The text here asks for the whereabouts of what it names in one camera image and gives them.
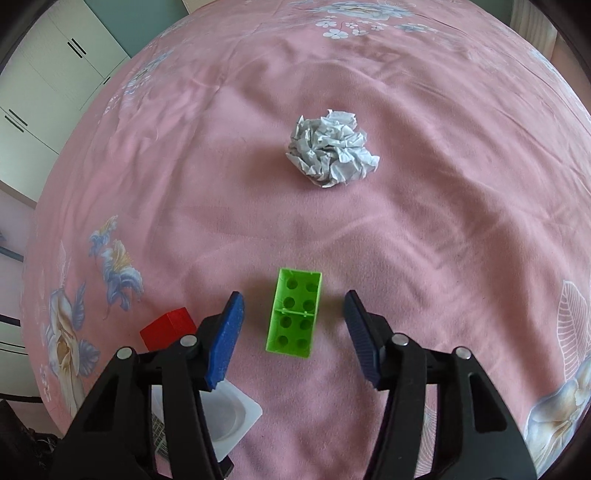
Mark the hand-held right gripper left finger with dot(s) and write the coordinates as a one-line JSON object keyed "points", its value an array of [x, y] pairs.
{"points": [[226, 341]]}

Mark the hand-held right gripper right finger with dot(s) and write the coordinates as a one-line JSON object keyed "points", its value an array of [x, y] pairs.
{"points": [[364, 337]]}

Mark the lime green building block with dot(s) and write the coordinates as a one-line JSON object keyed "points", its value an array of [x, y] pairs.
{"points": [[295, 314]]}

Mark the red block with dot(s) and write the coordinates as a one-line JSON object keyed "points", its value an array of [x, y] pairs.
{"points": [[164, 327]]}

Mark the white plastic cup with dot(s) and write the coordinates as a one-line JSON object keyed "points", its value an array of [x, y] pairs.
{"points": [[231, 413]]}

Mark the pink floral blanket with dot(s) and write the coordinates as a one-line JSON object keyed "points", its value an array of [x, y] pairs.
{"points": [[415, 230]]}

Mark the crumpled white paper ball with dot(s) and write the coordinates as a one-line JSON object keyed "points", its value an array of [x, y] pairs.
{"points": [[330, 147]]}

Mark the white wardrobe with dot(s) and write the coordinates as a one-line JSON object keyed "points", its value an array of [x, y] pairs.
{"points": [[51, 83]]}

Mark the cream bed headboard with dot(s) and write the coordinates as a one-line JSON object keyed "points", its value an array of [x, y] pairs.
{"points": [[198, 5]]}

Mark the cream curtain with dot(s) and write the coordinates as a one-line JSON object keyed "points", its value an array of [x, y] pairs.
{"points": [[531, 23]]}

